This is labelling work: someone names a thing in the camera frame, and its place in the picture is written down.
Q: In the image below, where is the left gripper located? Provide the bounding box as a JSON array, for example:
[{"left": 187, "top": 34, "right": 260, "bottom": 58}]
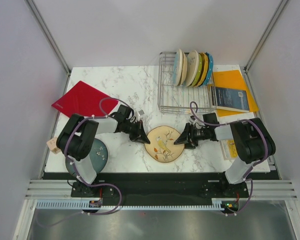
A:
[{"left": 123, "top": 120, "right": 150, "bottom": 145}]

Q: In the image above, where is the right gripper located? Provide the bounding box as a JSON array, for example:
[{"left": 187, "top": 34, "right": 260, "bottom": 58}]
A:
[{"left": 173, "top": 122, "right": 209, "bottom": 150}]

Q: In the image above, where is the beige bird plate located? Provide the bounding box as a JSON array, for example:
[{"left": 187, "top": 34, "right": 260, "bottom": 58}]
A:
[
  {"left": 145, "top": 125, "right": 185, "bottom": 163},
  {"left": 178, "top": 52, "right": 188, "bottom": 86}
]

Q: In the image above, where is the dark blue blossom plate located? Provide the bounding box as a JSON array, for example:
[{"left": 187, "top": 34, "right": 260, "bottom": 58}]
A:
[{"left": 67, "top": 137, "right": 108, "bottom": 175}]

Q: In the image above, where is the blue and cream plate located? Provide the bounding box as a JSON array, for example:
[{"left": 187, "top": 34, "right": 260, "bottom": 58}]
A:
[{"left": 172, "top": 49, "right": 184, "bottom": 86}]

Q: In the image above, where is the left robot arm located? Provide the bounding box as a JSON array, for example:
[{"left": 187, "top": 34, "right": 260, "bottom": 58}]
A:
[{"left": 56, "top": 104, "right": 151, "bottom": 197}]

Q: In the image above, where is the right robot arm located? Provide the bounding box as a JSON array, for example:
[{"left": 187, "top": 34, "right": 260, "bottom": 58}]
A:
[{"left": 173, "top": 112, "right": 276, "bottom": 197}]

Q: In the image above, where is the green polka dot dish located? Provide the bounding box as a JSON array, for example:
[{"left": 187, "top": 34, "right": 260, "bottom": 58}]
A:
[{"left": 190, "top": 52, "right": 205, "bottom": 87}]

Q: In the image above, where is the blue cream plate in rack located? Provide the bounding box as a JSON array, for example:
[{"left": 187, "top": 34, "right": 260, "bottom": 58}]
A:
[{"left": 185, "top": 50, "right": 200, "bottom": 87}]

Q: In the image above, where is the yellow fluted dish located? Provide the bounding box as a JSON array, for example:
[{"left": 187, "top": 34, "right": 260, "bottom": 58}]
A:
[{"left": 196, "top": 52, "right": 209, "bottom": 87}]

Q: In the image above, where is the blue polka dot dish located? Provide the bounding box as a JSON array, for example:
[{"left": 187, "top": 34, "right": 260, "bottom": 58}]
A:
[{"left": 203, "top": 52, "right": 214, "bottom": 86}]

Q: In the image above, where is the yellow illustrated book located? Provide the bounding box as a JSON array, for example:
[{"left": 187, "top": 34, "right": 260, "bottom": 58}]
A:
[{"left": 219, "top": 139, "right": 238, "bottom": 161}]

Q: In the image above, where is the dark blue book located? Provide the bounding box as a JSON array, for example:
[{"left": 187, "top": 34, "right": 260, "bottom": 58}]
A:
[{"left": 211, "top": 86, "right": 250, "bottom": 113}]

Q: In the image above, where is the red clip file folder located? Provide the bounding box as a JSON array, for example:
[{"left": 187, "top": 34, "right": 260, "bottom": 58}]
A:
[{"left": 51, "top": 81, "right": 118, "bottom": 117}]

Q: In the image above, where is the yellow folder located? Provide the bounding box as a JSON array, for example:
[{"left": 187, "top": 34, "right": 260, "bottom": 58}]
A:
[{"left": 208, "top": 70, "right": 259, "bottom": 117}]

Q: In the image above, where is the pink cube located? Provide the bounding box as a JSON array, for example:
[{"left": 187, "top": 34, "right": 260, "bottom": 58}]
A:
[{"left": 46, "top": 137, "right": 61, "bottom": 154}]

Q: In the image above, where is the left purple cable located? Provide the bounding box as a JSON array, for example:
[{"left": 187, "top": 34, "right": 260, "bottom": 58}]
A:
[{"left": 36, "top": 97, "right": 123, "bottom": 228}]

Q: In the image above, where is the purple cable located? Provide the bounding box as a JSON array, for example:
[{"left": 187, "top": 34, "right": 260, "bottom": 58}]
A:
[
  {"left": 189, "top": 101, "right": 270, "bottom": 217},
  {"left": 36, "top": 97, "right": 123, "bottom": 228}
]

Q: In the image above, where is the metal wire dish rack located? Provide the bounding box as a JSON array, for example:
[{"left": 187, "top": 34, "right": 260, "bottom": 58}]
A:
[{"left": 157, "top": 51, "right": 216, "bottom": 114}]

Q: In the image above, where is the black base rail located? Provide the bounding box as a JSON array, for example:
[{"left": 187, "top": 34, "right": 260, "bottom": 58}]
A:
[{"left": 41, "top": 171, "right": 282, "bottom": 207}]

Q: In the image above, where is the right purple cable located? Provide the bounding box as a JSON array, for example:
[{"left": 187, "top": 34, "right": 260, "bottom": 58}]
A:
[{"left": 189, "top": 101, "right": 270, "bottom": 217}]

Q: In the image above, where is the white cable duct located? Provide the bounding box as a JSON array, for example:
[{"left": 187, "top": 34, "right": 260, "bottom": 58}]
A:
[{"left": 35, "top": 198, "right": 239, "bottom": 212}]

